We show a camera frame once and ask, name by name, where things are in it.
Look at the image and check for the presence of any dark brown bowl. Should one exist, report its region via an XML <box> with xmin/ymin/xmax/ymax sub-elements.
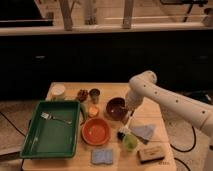
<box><xmin>106</xmin><ymin>97</ymin><xmax>128</xmax><ymax>121</ymax></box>

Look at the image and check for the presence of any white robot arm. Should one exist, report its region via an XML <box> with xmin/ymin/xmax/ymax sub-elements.
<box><xmin>125</xmin><ymin>70</ymin><xmax>213</xmax><ymax>171</ymax></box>

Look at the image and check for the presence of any orange fruit toy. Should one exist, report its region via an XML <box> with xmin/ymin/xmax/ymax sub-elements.
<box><xmin>88</xmin><ymin>106</ymin><xmax>99</xmax><ymax>117</ymax></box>

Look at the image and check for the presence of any green vegetable toy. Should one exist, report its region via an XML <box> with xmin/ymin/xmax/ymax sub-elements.
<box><xmin>80</xmin><ymin>103</ymin><xmax>88</xmax><ymax>125</ymax></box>

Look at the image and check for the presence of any white cup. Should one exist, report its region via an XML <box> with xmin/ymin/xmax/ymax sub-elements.
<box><xmin>51</xmin><ymin>84</ymin><xmax>66</xmax><ymax>100</ymax></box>

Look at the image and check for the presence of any blue cloth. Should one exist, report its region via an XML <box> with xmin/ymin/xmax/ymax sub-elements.
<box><xmin>131</xmin><ymin>124</ymin><xmax>156</xmax><ymax>140</ymax></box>

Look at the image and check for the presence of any green apple toy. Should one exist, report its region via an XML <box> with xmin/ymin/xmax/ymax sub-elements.
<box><xmin>122</xmin><ymin>134</ymin><xmax>137</xmax><ymax>151</ymax></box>

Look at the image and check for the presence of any silver fork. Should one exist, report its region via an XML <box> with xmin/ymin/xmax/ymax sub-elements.
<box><xmin>41</xmin><ymin>112</ymin><xmax>72</xmax><ymax>125</ymax></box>

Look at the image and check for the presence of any green plastic tray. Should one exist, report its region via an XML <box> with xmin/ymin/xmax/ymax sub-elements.
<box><xmin>20</xmin><ymin>100</ymin><xmax>80</xmax><ymax>159</ymax></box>

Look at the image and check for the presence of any blue sponge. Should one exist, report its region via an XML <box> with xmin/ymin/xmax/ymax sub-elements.
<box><xmin>91</xmin><ymin>149</ymin><xmax>113</xmax><ymax>165</ymax></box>

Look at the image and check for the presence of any wooden brush block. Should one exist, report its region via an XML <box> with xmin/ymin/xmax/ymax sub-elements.
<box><xmin>137</xmin><ymin>146</ymin><xmax>165</xmax><ymax>163</ymax></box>

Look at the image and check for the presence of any black handled dish brush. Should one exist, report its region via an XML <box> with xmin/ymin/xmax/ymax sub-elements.
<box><xmin>117</xmin><ymin>112</ymin><xmax>134</xmax><ymax>140</ymax></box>

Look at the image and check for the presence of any black cable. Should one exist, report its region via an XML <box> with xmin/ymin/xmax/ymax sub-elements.
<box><xmin>169</xmin><ymin>124</ymin><xmax>197</xmax><ymax>154</ymax></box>

